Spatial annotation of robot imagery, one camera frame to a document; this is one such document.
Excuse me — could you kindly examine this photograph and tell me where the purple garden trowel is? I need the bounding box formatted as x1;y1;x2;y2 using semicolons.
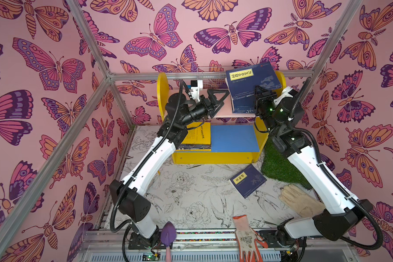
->
160;221;177;262

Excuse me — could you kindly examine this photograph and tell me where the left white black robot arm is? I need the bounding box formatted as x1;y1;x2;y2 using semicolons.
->
109;81;229;241

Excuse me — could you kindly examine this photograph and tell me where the thick navy book yellow spine label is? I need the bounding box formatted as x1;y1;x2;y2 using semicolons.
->
225;62;282;114

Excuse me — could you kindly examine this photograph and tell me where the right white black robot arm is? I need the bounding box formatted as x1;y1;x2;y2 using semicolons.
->
254;86;384;250

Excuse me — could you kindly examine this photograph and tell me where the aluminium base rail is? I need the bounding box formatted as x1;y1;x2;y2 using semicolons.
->
76;229;360;262

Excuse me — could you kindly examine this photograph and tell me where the navy book yellow label middle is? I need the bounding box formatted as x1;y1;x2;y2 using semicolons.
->
230;164;267;199

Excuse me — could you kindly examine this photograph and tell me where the yellow pink blue bookshelf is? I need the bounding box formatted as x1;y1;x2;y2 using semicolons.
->
157;73;268;164

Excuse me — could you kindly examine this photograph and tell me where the green circuit board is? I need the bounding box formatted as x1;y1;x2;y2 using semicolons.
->
142;252;160;262

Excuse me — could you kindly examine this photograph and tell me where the beige cloth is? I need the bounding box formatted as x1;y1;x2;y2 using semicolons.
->
278;184;326;218

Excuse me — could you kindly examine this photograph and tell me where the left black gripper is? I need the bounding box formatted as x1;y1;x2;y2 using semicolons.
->
178;94;227;131

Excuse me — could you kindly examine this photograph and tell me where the red white work glove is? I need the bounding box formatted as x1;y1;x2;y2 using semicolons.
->
233;215;268;262

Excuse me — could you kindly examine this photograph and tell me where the white wire basket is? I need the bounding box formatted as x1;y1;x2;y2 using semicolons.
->
196;65;228;90

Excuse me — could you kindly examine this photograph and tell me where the green artificial grass mat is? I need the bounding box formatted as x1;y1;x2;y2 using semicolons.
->
261;140;312;190

